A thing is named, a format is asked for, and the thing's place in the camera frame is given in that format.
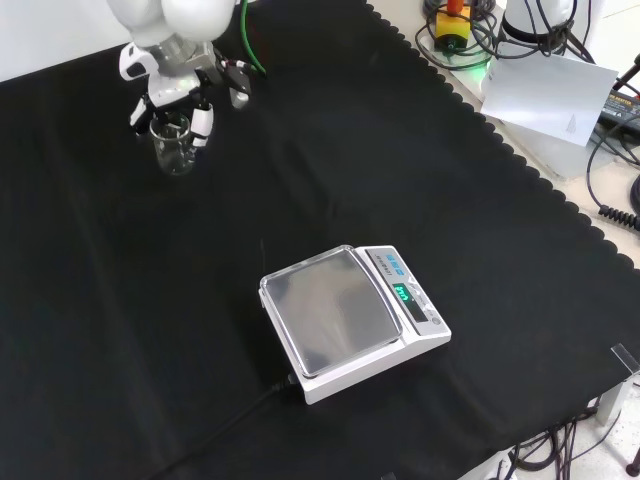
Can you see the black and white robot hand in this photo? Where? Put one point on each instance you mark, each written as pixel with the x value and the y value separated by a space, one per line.
pixel 172 82

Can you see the clear glass beaker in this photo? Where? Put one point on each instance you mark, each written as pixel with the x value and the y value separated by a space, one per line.
pixel 173 148

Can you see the white electronic balance steel pan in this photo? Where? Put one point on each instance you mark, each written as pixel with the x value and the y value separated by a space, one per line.
pixel 350 320

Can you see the black table cloth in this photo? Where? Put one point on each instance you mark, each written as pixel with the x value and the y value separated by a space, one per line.
pixel 280 250

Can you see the yellow emergency stop button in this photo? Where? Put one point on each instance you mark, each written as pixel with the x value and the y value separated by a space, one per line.
pixel 453 28

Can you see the pale white board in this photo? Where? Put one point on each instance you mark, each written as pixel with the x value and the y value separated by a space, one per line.
pixel 550 97

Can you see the black power adapter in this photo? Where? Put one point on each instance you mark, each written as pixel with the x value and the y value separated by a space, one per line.
pixel 621 111

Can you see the metal bench leg bracket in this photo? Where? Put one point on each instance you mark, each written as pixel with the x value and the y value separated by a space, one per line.
pixel 620 382

